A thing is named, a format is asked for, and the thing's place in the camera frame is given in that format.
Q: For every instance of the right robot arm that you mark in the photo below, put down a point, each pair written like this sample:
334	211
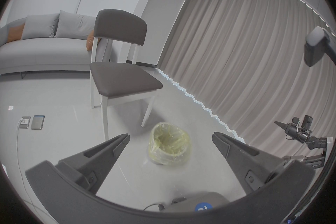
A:
315	142

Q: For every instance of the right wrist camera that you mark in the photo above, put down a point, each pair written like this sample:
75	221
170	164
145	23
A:
295	121

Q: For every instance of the grey cushioned white chair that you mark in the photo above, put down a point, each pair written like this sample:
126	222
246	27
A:
123	81

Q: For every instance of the pale grey sofa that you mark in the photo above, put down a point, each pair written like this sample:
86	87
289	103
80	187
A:
39	55

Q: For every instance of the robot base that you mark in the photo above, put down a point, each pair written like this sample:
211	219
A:
199	202

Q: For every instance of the yellow plastic bag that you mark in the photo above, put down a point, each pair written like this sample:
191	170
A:
169	139

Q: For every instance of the white trash bin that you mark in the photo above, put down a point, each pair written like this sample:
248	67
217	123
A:
168	163

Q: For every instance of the orange cushion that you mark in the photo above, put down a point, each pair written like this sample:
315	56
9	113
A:
16	33
90	40

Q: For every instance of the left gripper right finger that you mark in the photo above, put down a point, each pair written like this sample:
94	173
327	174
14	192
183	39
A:
244	162

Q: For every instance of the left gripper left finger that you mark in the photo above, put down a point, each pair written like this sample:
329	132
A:
99	157

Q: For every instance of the grey cushion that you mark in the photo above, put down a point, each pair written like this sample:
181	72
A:
73	26
39	27

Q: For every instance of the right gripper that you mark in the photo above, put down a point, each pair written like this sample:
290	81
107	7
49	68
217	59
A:
292	130

